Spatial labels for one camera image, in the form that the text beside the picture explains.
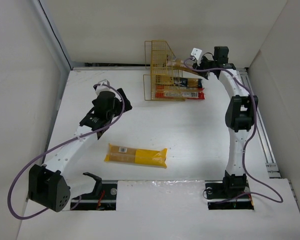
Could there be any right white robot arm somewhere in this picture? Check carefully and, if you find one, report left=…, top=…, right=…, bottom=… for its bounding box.
left=190, top=46, right=258, bottom=201

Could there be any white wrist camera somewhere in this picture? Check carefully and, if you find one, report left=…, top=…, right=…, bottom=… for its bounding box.
left=190, top=48, right=203, bottom=61
left=93, top=79, right=111, bottom=96

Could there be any yellow wire shelf rack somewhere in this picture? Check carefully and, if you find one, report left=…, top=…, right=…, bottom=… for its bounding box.
left=143, top=40, right=186, bottom=102

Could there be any yellow spaghetti bag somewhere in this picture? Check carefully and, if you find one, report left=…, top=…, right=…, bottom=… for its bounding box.
left=104, top=144, right=168, bottom=169

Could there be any red spaghetti bag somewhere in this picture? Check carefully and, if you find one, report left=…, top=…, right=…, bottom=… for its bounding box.
left=154, top=91, right=205, bottom=100

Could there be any dark blue label spaghetti bag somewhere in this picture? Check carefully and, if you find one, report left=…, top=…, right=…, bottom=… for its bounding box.
left=155, top=77, right=204, bottom=91

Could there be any clear blue-end spaghetti bag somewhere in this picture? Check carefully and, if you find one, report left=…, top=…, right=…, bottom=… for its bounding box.
left=166, top=58, right=199, bottom=75

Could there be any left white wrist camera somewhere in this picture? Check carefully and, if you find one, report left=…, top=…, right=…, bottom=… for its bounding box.
left=93, top=79, right=111, bottom=96

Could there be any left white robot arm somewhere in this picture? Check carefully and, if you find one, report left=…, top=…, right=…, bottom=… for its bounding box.
left=28, top=83, right=133, bottom=212

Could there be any right aluminium rail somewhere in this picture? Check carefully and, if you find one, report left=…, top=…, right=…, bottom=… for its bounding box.
left=237, top=68, right=282, bottom=179

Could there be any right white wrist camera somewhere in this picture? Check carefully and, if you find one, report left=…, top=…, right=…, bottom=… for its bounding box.
left=190, top=48, right=203, bottom=61

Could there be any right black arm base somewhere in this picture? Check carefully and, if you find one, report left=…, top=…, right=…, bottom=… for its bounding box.
left=202, top=172, right=254, bottom=211

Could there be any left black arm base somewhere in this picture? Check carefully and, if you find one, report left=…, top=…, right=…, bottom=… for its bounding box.
left=70, top=172, right=118, bottom=211

